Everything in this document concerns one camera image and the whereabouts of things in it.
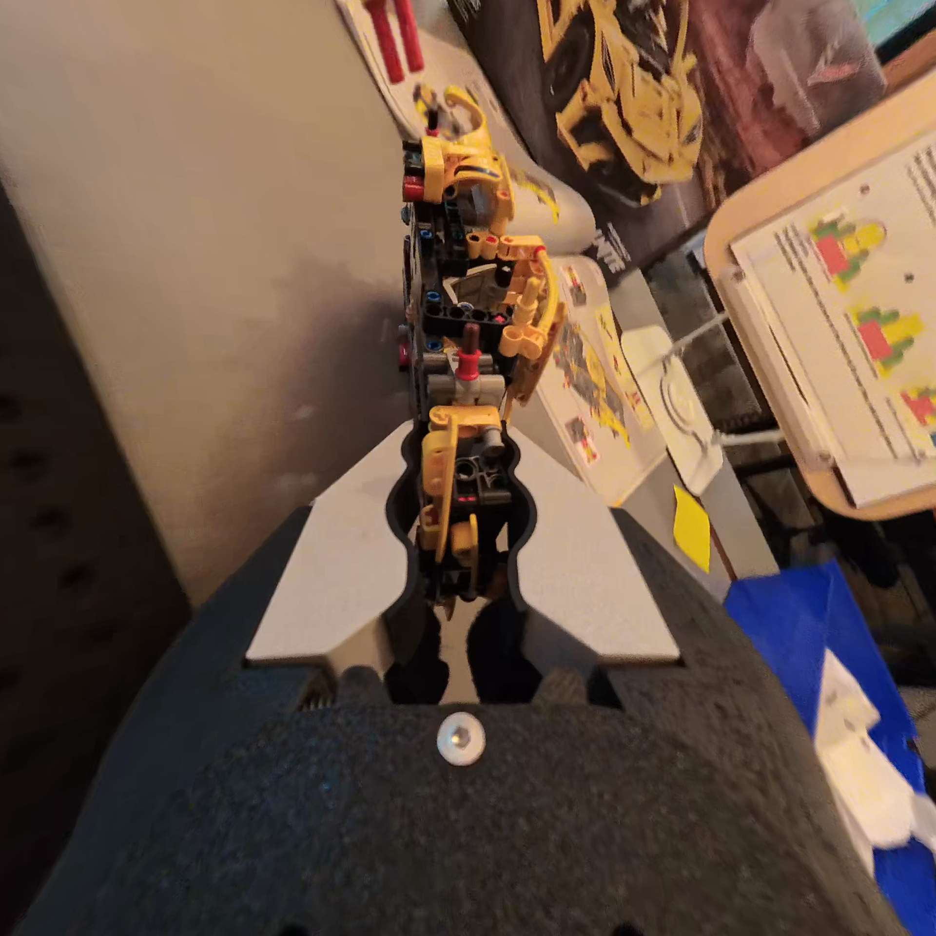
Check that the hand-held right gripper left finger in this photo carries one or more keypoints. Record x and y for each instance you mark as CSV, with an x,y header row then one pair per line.
x,y
329,585

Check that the toy car set box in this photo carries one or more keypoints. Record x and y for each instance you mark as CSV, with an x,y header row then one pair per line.
x,y
658,110

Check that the printed instruction sheet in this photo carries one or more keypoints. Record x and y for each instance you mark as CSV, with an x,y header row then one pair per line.
x,y
841,329

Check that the yellow brick toy car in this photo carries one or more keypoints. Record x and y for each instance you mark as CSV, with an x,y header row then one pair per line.
x,y
468,292

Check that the black perforated chair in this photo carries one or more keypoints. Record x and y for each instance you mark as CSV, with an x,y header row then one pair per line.
x,y
73,548

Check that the blue plastic bin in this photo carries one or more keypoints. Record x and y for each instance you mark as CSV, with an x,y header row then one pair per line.
x,y
790,629

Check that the instruction sheet on stand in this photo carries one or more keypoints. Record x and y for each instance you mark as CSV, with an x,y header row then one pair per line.
x,y
738,212

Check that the yellow paper note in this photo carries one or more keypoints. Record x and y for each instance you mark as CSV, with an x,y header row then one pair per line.
x,y
691,526

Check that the crumpled white paper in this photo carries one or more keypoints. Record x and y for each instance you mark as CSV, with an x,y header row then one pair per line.
x,y
863,775

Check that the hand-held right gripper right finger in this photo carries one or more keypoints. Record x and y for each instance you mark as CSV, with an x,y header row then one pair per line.
x,y
592,585

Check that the open instruction booklet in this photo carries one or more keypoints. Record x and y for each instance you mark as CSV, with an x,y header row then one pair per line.
x,y
585,409

